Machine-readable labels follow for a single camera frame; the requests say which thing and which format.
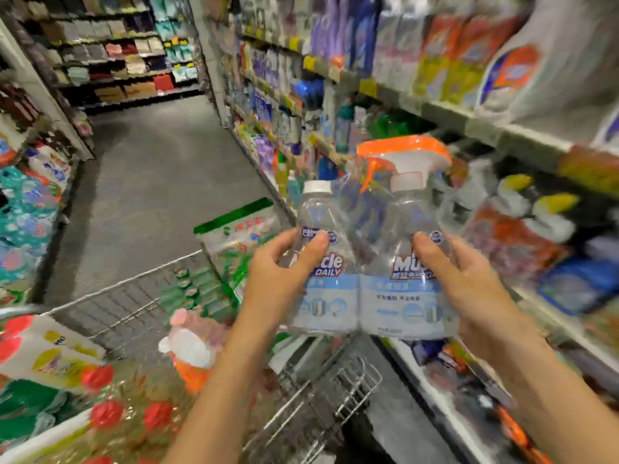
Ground person's right hand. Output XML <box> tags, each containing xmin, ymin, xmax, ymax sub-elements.
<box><xmin>411</xmin><ymin>231</ymin><xmax>539</xmax><ymax>364</ymax></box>

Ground person's left hand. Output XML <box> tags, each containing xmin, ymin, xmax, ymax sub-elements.
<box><xmin>237</xmin><ymin>225</ymin><xmax>333</xmax><ymax>335</ymax></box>

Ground large green white cleaner pouch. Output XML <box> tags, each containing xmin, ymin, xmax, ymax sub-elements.
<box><xmin>192</xmin><ymin>195</ymin><xmax>284</xmax><ymax>307</ymax></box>

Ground clear-wrapped white bottle pack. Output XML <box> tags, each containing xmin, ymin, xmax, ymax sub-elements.
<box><xmin>462</xmin><ymin>202</ymin><xmax>567</xmax><ymax>281</ymax></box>

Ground pack of green small bottles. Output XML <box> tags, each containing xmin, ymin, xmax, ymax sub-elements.
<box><xmin>159</xmin><ymin>264</ymin><xmax>236</xmax><ymax>325</ymax></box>

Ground clear-wrapped orange-trigger spray pack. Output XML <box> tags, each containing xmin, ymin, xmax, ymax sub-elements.
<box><xmin>279</xmin><ymin>134</ymin><xmax>462</xmax><ymax>342</ymax></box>

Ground blue spray bottle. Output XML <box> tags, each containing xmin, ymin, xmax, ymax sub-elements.
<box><xmin>535</xmin><ymin>254</ymin><xmax>619</xmax><ymax>317</ymax></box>

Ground cluster of teal cleaner bottles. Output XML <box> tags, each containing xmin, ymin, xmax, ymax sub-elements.
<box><xmin>273</xmin><ymin>152</ymin><xmax>322</xmax><ymax>211</ymax></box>

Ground yellow-capped pink-label cleaner bottle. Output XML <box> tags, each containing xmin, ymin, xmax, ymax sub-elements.
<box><xmin>525</xmin><ymin>192</ymin><xmax>584</xmax><ymax>249</ymax></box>
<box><xmin>486</xmin><ymin>173</ymin><xmax>540</xmax><ymax>230</ymax></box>

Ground orange white spray bottle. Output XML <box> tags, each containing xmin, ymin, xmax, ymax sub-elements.
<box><xmin>173</xmin><ymin>359</ymin><xmax>216</xmax><ymax>395</ymax></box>

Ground cluster of yellow red-capped bottles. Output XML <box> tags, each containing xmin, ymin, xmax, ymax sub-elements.
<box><xmin>58</xmin><ymin>357</ymin><xmax>197</xmax><ymax>464</ymax></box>

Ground cluster of green cleaner bottles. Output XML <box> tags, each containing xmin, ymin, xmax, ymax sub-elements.
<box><xmin>366</xmin><ymin>109</ymin><xmax>429</xmax><ymax>143</ymax></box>

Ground white red-capped cleaner bottle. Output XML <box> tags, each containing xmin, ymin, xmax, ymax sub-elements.
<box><xmin>0</xmin><ymin>313</ymin><xmax>114</xmax><ymax>393</ymax></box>

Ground row of teal blue pouches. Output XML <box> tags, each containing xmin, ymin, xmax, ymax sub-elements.
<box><xmin>0</xmin><ymin>164</ymin><xmax>66</xmax><ymax>288</ymax></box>

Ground white orange spray bottles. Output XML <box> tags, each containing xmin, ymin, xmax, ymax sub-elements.
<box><xmin>472</xmin><ymin>0</ymin><xmax>619</xmax><ymax>128</ymax></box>

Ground row of yellow-capped cleaner bottles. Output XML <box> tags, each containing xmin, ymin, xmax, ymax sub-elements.
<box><xmin>372</xmin><ymin>0</ymin><xmax>530</xmax><ymax>109</ymax></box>

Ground row of purple cleaner bottles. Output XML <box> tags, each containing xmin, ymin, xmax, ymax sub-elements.
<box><xmin>308</xmin><ymin>0</ymin><xmax>385</xmax><ymax>80</ymax></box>

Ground person's left forearm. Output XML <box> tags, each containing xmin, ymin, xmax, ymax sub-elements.
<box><xmin>159</xmin><ymin>318</ymin><xmax>284</xmax><ymax>464</ymax></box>

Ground person's right forearm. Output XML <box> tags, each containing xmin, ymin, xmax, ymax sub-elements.
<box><xmin>491</xmin><ymin>331</ymin><xmax>619</xmax><ymax>464</ymax></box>

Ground grey shopping cart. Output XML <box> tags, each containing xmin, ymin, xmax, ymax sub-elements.
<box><xmin>0</xmin><ymin>246</ymin><xmax>384</xmax><ymax>464</ymax></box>

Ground orange promo sign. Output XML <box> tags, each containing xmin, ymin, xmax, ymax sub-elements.
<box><xmin>554</xmin><ymin>142</ymin><xmax>619</xmax><ymax>201</ymax></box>

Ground distant store shelving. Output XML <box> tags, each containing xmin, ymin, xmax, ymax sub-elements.
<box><xmin>10</xmin><ymin>0</ymin><xmax>211</xmax><ymax>114</ymax></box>

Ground store shelving with refill pouches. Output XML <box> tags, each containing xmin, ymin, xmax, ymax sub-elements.
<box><xmin>0</xmin><ymin>14</ymin><xmax>95</xmax><ymax>307</ymax></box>

